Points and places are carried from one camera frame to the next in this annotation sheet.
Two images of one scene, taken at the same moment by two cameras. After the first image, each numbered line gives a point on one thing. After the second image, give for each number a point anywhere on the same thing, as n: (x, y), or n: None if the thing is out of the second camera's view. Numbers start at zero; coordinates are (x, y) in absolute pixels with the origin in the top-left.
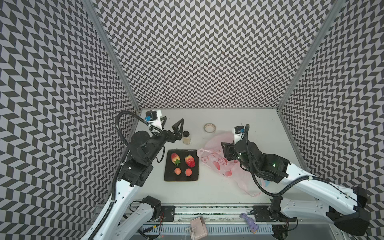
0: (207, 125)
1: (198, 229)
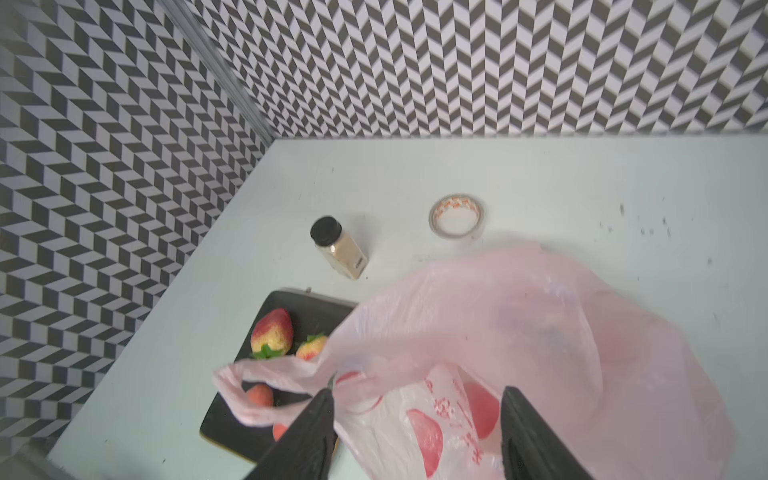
0: (456, 216)
1: None
